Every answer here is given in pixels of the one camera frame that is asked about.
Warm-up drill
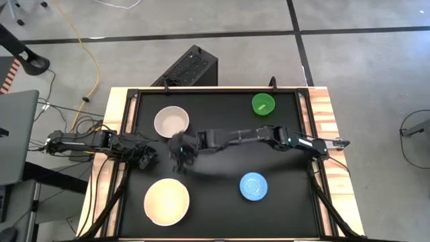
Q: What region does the office chair base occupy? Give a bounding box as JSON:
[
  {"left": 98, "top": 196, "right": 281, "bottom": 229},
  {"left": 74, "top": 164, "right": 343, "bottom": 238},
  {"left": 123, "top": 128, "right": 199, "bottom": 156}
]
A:
[{"left": 0, "top": 0, "right": 49, "bottom": 27}]

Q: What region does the yellow floor cable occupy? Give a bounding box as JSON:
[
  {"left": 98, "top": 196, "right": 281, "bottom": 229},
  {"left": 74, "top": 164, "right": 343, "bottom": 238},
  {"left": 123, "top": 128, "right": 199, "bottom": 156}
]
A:
[{"left": 50, "top": 0, "right": 101, "bottom": 134}]

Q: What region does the black computer mouse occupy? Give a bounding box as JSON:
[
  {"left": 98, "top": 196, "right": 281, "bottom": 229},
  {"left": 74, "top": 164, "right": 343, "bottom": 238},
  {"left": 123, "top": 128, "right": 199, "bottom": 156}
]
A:
[{"left": 0, "top": 227, "right": 18, "bottom": 242}]

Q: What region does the small grey-white bowl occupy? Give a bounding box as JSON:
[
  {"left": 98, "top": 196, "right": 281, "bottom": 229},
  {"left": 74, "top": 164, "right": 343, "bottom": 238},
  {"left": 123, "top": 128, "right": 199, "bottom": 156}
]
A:
[{"left": 153, "top": 106, "right": 190, "bottom": 139}]

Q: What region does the large cream bowl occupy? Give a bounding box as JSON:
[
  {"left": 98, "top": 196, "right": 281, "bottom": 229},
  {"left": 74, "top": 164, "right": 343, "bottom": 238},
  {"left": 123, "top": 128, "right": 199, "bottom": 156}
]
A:
[{"left": 143, "top": 177, "right": 191, "bottom": 227}]

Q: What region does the black metal table frame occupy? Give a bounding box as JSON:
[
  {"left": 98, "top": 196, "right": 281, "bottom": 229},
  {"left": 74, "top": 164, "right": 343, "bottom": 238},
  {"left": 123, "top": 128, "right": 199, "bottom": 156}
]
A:
[{"left": 79, "top": 76, "right": 366, "bottom": 241}]

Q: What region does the black table mat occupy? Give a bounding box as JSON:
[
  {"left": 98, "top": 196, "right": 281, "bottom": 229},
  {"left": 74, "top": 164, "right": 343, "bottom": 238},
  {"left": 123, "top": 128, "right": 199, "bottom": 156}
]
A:
[{"left": 119, "top": 92, "right": 320, "bottom": 238}]

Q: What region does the grey desk surface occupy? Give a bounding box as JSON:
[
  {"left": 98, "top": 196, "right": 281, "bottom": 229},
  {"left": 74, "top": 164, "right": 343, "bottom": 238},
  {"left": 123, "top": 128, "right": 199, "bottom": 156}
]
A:
[{"left": 0, "top": 89, "right": 40, "bottom": 187}]

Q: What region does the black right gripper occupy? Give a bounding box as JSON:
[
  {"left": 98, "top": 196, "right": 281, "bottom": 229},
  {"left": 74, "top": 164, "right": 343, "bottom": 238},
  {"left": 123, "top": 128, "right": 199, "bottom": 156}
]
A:
[{"left": 167, "top": 130, "right": 199, "bottom": 175}]

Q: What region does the black floor cable bundle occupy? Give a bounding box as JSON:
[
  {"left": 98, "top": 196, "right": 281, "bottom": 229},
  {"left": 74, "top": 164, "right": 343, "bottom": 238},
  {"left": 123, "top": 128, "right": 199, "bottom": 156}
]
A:
[{"left": 28, "top": 69, "right": 105, "bottom": 152}]

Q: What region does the orange black striped panel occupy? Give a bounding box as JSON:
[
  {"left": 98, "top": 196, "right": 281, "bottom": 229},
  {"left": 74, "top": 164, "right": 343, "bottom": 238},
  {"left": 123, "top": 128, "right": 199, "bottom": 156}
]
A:
[{"left": 0, "top": 56, "right": 22, "bottom": 95}]

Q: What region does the black computer tower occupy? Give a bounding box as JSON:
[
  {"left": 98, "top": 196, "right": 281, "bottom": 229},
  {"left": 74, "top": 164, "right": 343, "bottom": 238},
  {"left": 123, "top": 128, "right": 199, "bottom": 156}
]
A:
[{"left": 150, "top": 44, "right": 218, "bottom": 87}]

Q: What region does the green plastic bowl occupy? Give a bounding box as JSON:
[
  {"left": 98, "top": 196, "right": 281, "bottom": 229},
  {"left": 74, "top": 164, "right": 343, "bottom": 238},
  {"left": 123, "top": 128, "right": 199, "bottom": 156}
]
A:
[{"left": 251, "top": 92, "right": 276, "bottom": 117}]

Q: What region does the black curved stand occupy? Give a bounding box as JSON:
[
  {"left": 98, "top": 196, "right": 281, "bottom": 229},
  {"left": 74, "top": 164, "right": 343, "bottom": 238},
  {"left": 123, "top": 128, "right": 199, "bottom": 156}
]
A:
[{"left": 0, "top": 23, "right": 51, "bottom": 77}]

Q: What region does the white floor cable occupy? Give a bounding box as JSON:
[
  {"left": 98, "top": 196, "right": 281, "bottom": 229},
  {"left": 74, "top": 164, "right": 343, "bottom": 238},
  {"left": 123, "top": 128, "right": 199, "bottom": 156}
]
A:
[{"left": 93, "top": 0, "right": 142, "bottom": 10}]

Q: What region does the grey stand foot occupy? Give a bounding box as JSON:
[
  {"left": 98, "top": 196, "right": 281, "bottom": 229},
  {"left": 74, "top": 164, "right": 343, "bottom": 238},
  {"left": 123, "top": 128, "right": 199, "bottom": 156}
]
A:
[{"left": 400, "top": 119, "right": 430, "bottom": 138}]

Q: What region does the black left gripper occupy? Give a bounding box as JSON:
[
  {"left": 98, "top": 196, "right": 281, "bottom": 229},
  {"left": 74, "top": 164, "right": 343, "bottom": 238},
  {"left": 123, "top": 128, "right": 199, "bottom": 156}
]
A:
[{"left": 127, "top": 132, "right": 159, "bottom": 170}]

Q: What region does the blue plastic bowl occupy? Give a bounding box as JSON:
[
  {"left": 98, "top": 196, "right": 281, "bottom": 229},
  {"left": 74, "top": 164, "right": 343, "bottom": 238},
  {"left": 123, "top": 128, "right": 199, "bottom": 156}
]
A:
[{"left": 239, "top": 171, "right": 269, "bottom": 202}]

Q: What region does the black looped floor cable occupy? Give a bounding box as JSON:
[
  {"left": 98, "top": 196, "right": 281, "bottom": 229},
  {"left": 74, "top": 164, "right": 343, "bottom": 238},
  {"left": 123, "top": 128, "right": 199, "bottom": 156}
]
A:
[{"left": 398, "top": 109, "right": 430, "bottom": 170}]

